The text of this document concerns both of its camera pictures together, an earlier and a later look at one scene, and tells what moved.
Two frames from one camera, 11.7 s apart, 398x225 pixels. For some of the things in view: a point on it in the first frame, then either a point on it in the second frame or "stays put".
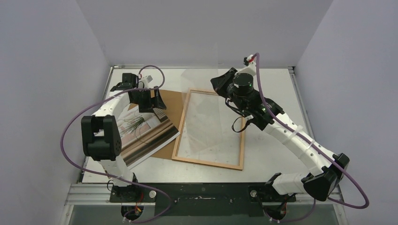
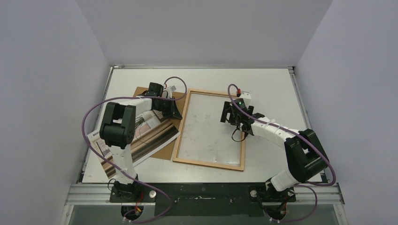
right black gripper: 224,83 to 230,112
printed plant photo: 142,134 stays put
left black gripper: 156,101 to 173,112
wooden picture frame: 242,147 stays put
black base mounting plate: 205,199 stays put
